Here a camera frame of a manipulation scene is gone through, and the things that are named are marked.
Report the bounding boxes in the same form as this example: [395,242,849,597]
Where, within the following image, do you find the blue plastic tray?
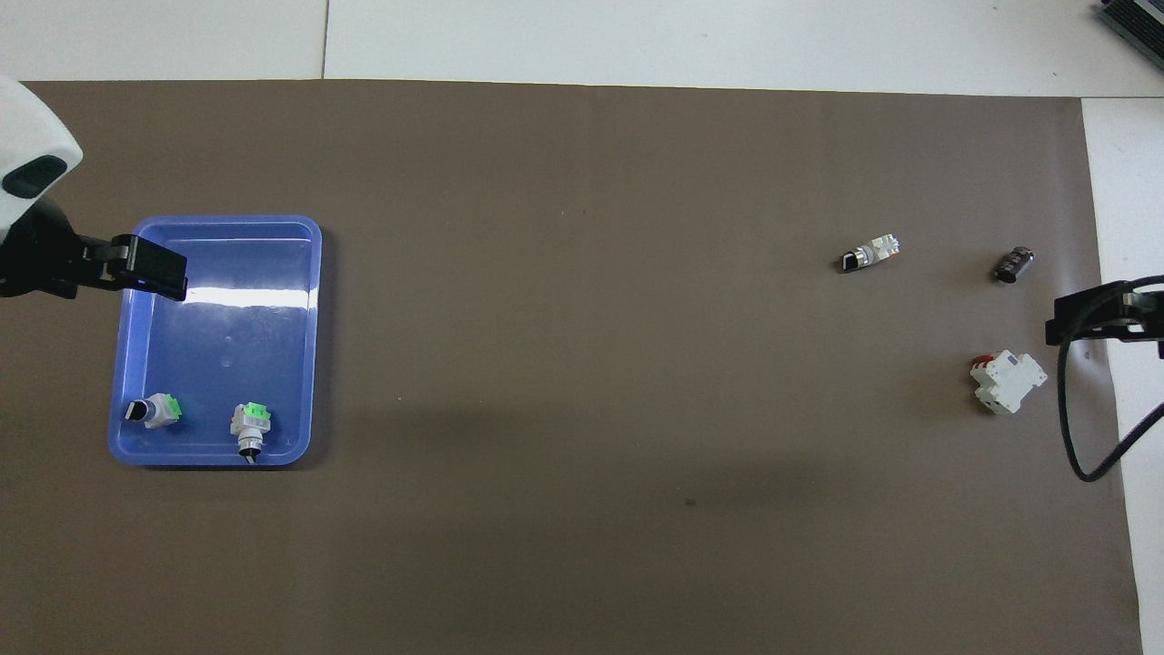
[107,215,324,469]

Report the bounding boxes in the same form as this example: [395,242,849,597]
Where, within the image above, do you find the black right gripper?
[1043,279,1164,348]

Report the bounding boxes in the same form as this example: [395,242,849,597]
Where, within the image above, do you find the brown table mat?
[0,80,1143,655]

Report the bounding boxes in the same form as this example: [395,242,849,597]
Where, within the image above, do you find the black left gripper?
[0,196,190,303]

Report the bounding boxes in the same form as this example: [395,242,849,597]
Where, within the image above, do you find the black electronics box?
[1096,0,1164,48]

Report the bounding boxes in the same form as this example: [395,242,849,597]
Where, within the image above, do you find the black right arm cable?
[1058,273,1164,484]

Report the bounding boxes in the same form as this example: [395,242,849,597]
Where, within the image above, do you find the white red circuit breaker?
[970,350,1049,416]

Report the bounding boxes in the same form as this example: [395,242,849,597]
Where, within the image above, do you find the green-backed black-knob switch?
[124,392,184,430]

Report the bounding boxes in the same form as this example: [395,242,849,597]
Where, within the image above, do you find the white black-knob rotary switch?
[837,234,902,274]

